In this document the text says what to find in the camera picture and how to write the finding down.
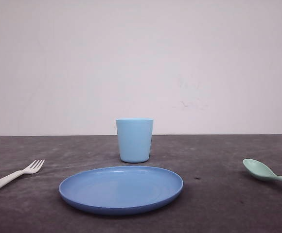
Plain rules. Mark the white plastic fork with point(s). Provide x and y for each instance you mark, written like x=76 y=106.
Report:
x=14 y=175

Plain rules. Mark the mint green plastic spoon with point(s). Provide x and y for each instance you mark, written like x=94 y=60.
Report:
x=263 y=173

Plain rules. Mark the light blue plastic cup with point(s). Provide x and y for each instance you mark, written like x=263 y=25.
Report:
x=134 y=139

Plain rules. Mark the blue plastic plate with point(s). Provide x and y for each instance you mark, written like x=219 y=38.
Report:
x=121 y=190

